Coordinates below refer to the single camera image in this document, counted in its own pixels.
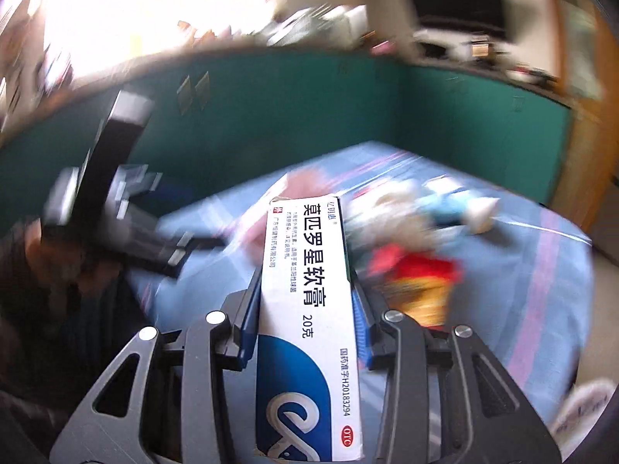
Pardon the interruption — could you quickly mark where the red yellow snack packet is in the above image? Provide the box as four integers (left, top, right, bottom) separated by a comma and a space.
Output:
365, 246, 460, 332

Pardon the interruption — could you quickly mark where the teal kitchen cabinet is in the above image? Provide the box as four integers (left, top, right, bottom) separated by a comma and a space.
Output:
0, 48, 578, 235

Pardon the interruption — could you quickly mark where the white fuzzy slipper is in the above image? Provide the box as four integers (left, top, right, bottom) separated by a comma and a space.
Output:
550, 379, 619, 451

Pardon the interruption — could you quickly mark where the pink crumpled wrapper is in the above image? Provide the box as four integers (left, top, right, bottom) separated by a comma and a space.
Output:
237, 168, 342, 252

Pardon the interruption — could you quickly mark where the wooden door frame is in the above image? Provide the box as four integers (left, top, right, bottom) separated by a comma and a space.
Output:
551, 0, 619, 257

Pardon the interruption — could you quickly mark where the blue striped tablecloth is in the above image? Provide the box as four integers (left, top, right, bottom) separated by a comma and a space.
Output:
126, 140, 595, 464

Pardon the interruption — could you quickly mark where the white crumpled bag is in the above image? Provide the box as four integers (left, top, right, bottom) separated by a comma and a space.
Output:
345, 179, 429, 249

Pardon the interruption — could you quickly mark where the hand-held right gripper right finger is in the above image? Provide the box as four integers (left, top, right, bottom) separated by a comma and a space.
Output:
348, 271, 564, 464

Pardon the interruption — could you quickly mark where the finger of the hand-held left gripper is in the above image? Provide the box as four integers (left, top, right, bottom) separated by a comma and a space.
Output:
174, 233, 227, 252
130, 239, 197, 279

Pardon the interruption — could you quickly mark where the dark clothing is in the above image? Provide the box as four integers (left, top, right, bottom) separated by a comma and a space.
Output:
0, 217, 156, 464

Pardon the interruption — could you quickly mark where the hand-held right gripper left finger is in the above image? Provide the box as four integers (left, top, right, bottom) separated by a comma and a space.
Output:
48, 266, 264, 464

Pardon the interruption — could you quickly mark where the black range hood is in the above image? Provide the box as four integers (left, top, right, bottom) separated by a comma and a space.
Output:
409, 0, 508, 36

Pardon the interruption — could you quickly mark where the white blue medicine box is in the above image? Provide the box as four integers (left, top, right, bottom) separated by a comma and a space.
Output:
255, 196, 367, 462

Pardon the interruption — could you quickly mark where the blue white crumpled packet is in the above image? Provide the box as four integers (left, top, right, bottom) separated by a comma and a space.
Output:
420, 175, 500, 234

